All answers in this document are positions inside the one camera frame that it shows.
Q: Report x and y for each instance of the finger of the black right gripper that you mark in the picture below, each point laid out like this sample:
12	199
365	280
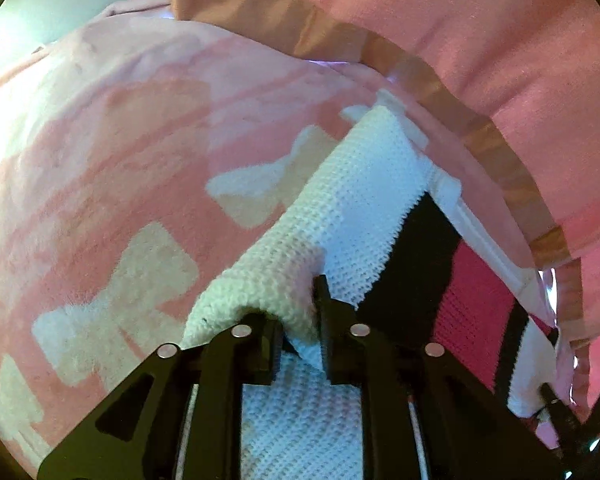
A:
567	426

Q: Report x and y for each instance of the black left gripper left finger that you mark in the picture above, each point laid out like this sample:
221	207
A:
178	414

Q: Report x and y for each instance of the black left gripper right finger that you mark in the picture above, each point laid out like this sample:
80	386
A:
424	416

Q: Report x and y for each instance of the white red black knit sweater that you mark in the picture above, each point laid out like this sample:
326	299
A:
376	203

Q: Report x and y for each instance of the pink bow pattern blanket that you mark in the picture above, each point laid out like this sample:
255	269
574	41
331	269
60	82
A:
139	158

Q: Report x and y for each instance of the pink curtain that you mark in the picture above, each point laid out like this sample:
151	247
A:
509	91

